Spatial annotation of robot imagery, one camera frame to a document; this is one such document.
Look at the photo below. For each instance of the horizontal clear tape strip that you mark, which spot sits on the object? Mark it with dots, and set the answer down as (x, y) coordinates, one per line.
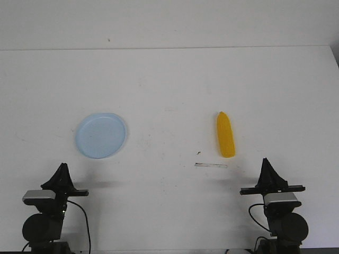
(198, 164)

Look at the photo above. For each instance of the light blue round plate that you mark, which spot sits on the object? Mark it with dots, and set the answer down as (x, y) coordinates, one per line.
(100, 135)

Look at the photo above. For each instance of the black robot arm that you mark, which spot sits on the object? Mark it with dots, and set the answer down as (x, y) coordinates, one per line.
(287, 228)
(42, 230)

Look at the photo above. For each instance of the yellow corn cob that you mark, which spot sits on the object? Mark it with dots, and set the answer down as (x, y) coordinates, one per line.
(225, 136)

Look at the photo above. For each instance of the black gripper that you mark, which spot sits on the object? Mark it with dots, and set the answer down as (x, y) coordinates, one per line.
(62, 195)
(278, 184)

